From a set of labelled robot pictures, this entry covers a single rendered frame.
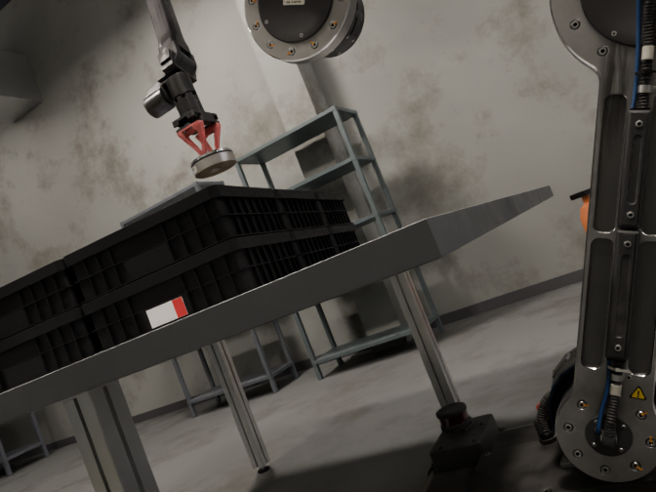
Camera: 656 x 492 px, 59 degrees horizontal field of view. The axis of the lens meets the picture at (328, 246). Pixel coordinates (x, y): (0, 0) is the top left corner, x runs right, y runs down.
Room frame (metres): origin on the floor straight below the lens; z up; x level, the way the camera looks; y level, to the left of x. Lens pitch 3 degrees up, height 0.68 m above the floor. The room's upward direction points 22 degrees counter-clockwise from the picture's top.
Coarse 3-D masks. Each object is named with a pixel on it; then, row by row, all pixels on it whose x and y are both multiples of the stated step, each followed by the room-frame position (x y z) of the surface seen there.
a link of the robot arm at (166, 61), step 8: (160, 56) 1.33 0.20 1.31; (168, 56) 1.31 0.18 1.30; (168, 64) 1.31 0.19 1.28; (176, 64) 1.32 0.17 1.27; (168, 72) 1.33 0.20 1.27; (176, 72) 1.33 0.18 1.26; (160, 80) 1.34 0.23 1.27; (192, 80) 1.37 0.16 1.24; (152, 88) 1.36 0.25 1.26; (160, 88) 1.33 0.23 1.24; (152, 96) 1.33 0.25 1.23; (160, 96) 1.32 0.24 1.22; (144, 104) 1.34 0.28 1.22; (152, 104) 1.34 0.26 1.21; (160, 104) 1.33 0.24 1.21; (168, 104) 1.33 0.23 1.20; (152, 112) 1.35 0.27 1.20; (160, 112) 1.35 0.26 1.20
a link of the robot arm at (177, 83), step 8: (184, 72) 1.32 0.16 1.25; (168, 80) 1.31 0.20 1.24; (176, 80) 1.30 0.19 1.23; (184, 80) 1.31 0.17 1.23; (168, 88) 1.32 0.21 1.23; (176, 88) 1.30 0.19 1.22; (184, 88) 1.30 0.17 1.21; (192, 88) 1.32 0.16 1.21; (168, 96) 1.33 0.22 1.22; (176, 96) 1.31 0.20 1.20; (184, 96) 1.31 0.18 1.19
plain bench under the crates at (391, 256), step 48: (528, 192) 1.35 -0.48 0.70; (384, 240) 0.56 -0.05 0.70; (432, 240) 0.54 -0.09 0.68; (288, 288) 0.61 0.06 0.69; (336, 288) 0.59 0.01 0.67; (144, 336) 0.70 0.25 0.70; (192, 336) 0.67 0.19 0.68; (432, 336) 2.17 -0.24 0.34; (48, 384) 0.79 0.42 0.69; (96, 384) 0.75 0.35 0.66; (240, 384) 2.57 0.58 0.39; (432, 384) 2.15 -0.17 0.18; (96, 432) 0.84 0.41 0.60; (240, 432) 2.55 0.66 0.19; (96, 480) 0.85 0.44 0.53; (144, 480) 0.87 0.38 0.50
